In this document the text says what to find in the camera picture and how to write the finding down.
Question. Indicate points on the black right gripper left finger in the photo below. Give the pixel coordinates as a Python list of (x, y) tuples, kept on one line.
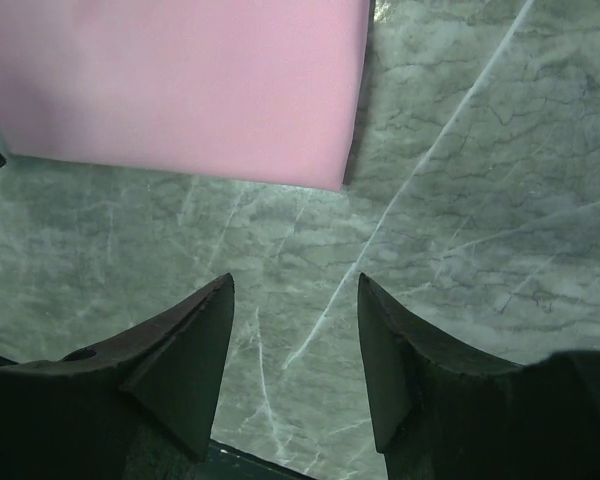
[(138, 405)]

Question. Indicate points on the pink t shirt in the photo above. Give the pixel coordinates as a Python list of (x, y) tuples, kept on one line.
[(263, 91)]

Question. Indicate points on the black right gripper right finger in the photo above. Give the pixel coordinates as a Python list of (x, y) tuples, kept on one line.
[(442, 409)]

